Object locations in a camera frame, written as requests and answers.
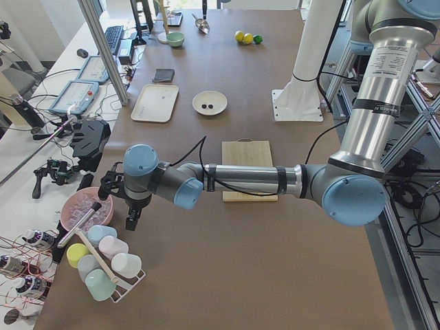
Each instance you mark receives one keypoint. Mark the white round plate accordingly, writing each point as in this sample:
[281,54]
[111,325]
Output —
[217,99]

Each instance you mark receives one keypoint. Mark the white wire cup rack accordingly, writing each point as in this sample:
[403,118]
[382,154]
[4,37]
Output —
[123,285]

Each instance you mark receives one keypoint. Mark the white plastic cup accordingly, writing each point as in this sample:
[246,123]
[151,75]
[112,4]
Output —
[127,265]

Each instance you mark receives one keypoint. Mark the pink ice bowl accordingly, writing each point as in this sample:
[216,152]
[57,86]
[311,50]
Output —
[81,202]

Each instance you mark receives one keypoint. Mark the mint green bowl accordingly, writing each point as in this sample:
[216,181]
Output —
[175,39]

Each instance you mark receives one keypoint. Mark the black keyboard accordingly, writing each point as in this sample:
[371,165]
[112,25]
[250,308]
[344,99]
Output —
[113,35]

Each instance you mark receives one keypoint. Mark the steel ice scoop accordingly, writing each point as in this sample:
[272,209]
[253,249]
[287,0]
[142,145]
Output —
[201,24]

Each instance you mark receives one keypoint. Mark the wooden glass stand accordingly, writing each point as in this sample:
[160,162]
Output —
[162,36]

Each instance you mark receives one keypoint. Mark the blue teach pendant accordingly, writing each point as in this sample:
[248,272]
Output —
[75,98]
[94,70]

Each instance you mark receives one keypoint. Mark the grey plastic cup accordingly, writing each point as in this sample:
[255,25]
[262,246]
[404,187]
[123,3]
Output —
[87,264]

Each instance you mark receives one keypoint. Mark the black thermos bottle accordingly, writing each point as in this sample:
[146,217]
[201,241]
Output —
[26,111]

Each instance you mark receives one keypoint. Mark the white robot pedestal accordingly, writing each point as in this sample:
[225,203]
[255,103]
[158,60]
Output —
[299,100]

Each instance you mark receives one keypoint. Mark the blue plastic cup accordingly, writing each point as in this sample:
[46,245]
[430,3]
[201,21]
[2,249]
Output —
[97,232]

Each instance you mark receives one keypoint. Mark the aluminium frame post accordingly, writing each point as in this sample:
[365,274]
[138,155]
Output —
[93,22]

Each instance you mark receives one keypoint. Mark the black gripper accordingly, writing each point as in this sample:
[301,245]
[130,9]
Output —
[133,205]

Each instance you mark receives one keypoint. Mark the pink plastic cup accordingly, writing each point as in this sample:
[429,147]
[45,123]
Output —
[109,246]

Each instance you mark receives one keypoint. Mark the yellow lemon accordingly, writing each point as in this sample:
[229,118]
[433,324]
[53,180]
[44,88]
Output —
[247,39]
[239,35]

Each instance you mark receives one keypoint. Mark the cream rabbit tray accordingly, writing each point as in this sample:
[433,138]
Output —
[155,103]

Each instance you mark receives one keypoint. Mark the yellow plastic cup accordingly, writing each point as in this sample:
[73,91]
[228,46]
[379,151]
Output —
[75,252]

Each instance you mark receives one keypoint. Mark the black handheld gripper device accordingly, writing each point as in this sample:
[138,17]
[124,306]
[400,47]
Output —
[59,170]

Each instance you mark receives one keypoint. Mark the green plastic cup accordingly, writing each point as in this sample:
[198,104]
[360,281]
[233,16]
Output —
[99,285]

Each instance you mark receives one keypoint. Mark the black computer mouse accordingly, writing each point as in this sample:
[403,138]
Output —
[82,53]

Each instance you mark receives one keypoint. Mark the grey folded cloth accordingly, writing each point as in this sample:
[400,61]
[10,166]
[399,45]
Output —
[163,75]

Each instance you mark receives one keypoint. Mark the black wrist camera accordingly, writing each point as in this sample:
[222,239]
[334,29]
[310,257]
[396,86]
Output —
[112,184]

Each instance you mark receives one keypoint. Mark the steel black muddler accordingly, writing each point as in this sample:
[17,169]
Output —
[89,214]

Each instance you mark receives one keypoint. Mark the wooden cutting board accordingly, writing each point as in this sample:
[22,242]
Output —
[247,153]

